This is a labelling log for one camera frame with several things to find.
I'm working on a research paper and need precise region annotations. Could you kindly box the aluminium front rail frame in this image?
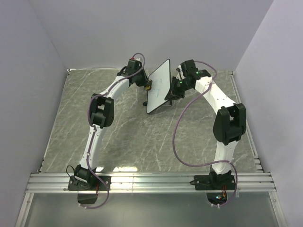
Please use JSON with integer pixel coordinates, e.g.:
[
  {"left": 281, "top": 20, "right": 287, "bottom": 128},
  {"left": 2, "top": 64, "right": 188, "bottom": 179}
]
[{"left": 25, "top": 172, "right": 276, "bottom": 193}]

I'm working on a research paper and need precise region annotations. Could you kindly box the small white whiteboard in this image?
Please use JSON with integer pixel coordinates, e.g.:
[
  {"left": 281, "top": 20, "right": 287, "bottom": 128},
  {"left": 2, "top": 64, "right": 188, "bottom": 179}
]
[{"left": 146, "top": 59, "right": 171, "bottom": 114}]

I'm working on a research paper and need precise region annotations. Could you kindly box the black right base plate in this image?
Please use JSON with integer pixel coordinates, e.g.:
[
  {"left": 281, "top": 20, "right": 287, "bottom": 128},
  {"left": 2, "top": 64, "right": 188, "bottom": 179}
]
[{"left": 190, "top": 175, "right": 236, "bottom": 191}]

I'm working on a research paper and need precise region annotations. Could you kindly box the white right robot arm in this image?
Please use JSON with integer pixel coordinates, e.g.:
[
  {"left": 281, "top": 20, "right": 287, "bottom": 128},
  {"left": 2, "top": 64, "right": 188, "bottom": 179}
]
[{"left": 165, "top": 60, "right": 246, "bottom": 190}]

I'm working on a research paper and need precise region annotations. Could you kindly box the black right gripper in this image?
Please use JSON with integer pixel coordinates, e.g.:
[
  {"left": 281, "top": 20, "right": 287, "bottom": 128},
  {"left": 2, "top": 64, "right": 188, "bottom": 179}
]
[{"left": 164, "top": 77, "right": 191, "bottom": 102}]

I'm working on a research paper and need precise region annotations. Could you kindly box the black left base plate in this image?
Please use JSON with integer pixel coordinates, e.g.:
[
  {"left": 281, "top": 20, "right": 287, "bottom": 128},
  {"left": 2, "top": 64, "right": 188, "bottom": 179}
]
[{"left": 67, "top": 175, "right": 111, "bottom": 191}]

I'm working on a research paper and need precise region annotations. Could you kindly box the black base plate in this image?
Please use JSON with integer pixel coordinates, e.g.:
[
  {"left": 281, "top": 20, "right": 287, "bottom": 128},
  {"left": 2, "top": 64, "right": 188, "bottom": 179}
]
[
  {"left": 67, "top": 175, "right": 111, "bottom": 191},
  {"left": 190, "top": 175, "right": 236, "bottom": 191}
]

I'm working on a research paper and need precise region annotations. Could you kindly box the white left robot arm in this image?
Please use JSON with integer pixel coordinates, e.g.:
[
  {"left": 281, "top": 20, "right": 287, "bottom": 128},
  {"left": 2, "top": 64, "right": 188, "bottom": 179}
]
[{"left": 74, "top": 66, "right": 151, "bottom": 190}]

